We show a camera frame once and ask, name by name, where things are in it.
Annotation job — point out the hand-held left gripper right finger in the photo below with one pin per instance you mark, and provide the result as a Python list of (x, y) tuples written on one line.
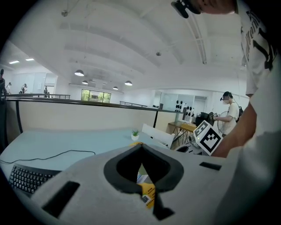
[(197, 186)]

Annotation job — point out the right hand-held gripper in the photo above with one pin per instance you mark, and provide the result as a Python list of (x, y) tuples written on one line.
[(208, 138)]

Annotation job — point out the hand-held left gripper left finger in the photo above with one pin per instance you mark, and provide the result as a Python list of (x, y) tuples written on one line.
[(92, 197)]

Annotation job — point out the yellow printed mouse pad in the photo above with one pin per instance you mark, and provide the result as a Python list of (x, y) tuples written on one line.
[(149, 193)]

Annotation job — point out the person's right forearm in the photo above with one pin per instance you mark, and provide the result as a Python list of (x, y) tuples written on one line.
[(239, 131)]

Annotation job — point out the wooden side table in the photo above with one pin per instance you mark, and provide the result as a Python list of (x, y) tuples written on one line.
[(182, 125)]

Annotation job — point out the person's white printed t-shirt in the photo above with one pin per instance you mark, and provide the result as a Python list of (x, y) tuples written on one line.
[(263, 153)]

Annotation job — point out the black keyboard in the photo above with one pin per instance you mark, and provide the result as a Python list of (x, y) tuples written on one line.
[(28, 180)]

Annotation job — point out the small potted plant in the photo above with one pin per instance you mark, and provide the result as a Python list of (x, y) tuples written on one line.
[(135, 137)]

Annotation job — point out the black metal railing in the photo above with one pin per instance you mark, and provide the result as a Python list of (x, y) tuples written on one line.
[(33, 94), (131, 102)]

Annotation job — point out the black pendant lamp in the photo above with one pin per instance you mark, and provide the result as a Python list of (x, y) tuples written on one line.
[(128, 83), (79, 73), (85, 82), (115, 88)]

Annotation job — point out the large window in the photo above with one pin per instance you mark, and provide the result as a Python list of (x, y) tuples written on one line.
[(96, 96)]

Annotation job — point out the beige partition with black rail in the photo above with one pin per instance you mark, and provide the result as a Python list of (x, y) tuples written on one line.
[(76, 116)]

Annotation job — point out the black head-mounted camera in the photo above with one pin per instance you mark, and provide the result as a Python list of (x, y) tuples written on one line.
[(181, 8)]

